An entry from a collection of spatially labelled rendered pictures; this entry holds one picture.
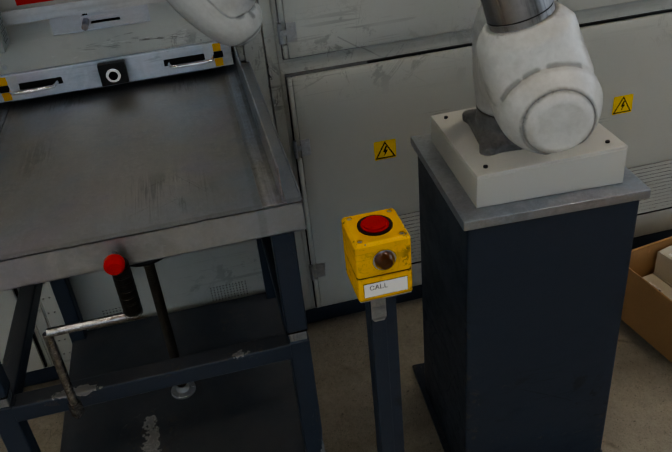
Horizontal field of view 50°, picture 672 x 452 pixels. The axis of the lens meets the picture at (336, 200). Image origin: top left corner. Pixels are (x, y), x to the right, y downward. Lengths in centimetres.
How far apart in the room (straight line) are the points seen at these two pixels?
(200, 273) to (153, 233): 89
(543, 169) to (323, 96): 71
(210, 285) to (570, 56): 130
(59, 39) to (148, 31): 19
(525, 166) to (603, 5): 84
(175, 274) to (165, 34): 69
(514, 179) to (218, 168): 53
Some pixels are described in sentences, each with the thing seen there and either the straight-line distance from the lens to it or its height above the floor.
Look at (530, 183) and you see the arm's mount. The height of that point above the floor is 78.
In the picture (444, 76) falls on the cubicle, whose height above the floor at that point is 73.
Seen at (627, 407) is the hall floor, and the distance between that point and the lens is 203.
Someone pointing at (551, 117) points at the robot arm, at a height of 99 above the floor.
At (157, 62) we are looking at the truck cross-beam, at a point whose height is 90.
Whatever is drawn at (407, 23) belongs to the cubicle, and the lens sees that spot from 184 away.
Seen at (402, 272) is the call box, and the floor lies 84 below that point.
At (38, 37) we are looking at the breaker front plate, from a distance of 174.
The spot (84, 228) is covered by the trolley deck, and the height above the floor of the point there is 85.
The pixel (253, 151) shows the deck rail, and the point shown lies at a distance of 135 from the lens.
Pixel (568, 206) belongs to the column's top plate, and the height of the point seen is 74.
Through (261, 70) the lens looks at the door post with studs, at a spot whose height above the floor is 82.
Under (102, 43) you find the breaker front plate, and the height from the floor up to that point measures 96.
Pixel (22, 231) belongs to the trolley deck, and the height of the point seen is 85.
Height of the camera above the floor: 146
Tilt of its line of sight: 31 degrees down
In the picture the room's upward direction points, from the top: 6 degrees counter-clockwise
